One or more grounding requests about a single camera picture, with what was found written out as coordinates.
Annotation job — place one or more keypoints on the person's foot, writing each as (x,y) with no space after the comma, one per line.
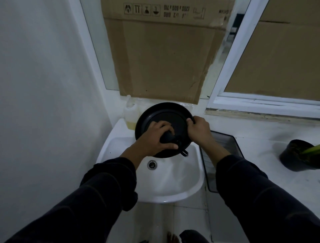
(173,237)

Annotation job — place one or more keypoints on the white window frame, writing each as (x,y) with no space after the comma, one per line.
(240,50)

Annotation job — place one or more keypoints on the person's leg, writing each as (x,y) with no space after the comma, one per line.
(193,237)

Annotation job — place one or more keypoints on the person's left thumb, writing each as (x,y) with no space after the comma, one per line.
(170,147)

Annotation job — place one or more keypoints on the white sink basin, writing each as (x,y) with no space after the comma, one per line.
(175,180)

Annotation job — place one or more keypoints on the large brown cardboard sheet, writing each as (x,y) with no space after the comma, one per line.
(165,57)

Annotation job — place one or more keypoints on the black frying pan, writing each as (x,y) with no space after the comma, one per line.
(165,114)

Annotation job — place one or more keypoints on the metal sink drain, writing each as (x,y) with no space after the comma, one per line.
(152,165)

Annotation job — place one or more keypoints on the person's right hand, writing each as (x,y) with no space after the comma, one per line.
(200,131)

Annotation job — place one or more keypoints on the person's left hand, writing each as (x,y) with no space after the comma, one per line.
(150,140)

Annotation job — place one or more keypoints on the green plant leaf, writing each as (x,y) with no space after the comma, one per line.
(312,149)

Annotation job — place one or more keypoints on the person's left forearm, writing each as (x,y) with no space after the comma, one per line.
(100,195)

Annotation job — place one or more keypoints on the black plant pot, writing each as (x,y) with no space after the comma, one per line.
(292,157)

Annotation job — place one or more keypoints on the plain brown cardboard sheet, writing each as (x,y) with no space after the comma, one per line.
(277,57)

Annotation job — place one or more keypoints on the person's right forearm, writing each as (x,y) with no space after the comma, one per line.
(255,195)

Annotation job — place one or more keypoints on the person's right thumb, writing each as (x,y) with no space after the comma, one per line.
(190,121)

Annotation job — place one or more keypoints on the grey plastic tray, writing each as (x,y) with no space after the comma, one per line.
(231,146)

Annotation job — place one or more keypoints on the plastic jug with yellow liquid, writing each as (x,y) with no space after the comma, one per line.
(130,116)

